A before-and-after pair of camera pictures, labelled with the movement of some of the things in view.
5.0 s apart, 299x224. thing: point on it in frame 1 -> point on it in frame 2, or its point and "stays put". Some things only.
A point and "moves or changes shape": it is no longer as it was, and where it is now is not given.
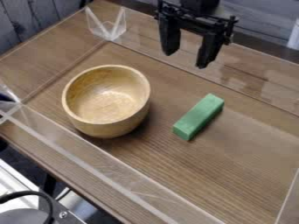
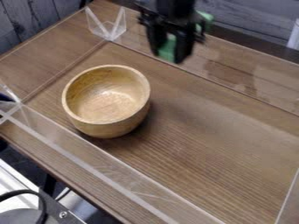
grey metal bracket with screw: x=63 y=216 stays put
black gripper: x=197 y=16 -> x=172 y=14
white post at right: x=293 y=37 stays put
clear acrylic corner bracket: x=108 y=31 stays put
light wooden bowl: x=105 y=100 stays put
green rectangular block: x=199 y=116 moves or changes shape
